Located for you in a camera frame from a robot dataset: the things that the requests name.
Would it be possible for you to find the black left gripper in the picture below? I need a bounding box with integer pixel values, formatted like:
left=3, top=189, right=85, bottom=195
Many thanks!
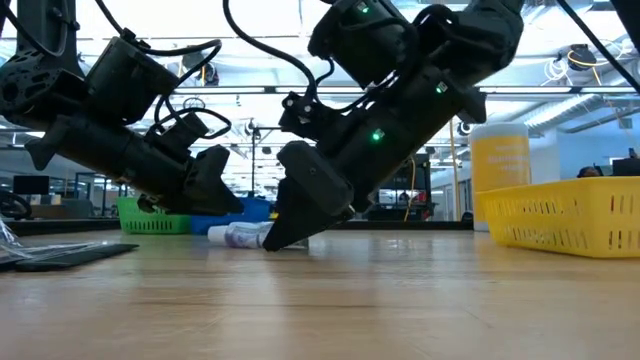
left=86, top=126, right=246, bottom=217

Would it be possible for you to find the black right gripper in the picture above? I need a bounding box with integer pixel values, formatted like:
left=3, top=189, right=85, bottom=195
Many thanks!
left=261, top=99, right=454, bottom=252

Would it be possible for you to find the white toothpaste tube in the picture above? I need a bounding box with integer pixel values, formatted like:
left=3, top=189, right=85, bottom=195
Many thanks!
left=206, top=220, right=310, bottom=251

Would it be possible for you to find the blue plastic basket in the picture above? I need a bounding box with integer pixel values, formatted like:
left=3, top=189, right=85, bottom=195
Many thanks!
left=189, top=196, right=275, bottom=237

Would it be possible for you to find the green plastic basket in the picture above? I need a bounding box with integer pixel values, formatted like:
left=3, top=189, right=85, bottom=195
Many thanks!
left=115, top=195, right=193, bottom=236

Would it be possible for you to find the black plastic comb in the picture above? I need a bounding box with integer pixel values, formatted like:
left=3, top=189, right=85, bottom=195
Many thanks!
left=14, top=242, right=141, bottom=274

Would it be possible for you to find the black computer monitor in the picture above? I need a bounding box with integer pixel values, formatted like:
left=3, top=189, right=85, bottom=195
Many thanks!
left=12, top=174, right=52, bottom=198
left=611, top=156, right=640, bottom=178

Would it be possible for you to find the yellow canister with white lid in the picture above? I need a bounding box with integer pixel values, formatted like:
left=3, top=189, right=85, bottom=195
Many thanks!
left=469, top=122, right=532, bottom=233

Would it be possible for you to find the black chair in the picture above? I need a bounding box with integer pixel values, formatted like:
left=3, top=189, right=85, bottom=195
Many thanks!
left=0, top=189, right=34, bottom=222

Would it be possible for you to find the black comb in clear package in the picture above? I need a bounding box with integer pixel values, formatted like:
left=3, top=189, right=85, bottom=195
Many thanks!
left=0, top=217, right=102, bottom=274

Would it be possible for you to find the long ceiling light bar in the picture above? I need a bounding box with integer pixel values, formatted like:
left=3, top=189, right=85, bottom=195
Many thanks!
left=171, top=84, right=640, bottom=97

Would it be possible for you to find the yellow plastic basket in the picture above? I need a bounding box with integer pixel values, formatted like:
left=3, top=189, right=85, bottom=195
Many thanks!
left=474, top=175, right=640, bottom=261

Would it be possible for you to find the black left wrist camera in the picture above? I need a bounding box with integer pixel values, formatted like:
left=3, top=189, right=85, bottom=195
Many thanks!
left=144, top=111, right=212, bottom=162

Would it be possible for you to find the thin yellow cable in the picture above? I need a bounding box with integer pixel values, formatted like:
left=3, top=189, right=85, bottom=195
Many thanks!
left=402, top=153, right=418, bottom=223

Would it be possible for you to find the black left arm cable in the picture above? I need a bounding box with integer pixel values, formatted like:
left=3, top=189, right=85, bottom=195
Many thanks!
left=93, top=0, right=234, bottom=143

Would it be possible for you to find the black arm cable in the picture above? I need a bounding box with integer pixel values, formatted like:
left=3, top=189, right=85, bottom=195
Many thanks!
left=221, top=0, right=322, bottom=104
left=93, top=0, right=234, bottom=143

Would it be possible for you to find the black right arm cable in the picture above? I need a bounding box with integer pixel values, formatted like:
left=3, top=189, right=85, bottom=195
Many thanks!
left=221, top=0, right=322, bottom=104

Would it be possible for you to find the black aluminium table frame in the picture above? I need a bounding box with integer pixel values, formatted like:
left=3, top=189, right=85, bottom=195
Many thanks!
left=8, top=217, right=475, bottom=238

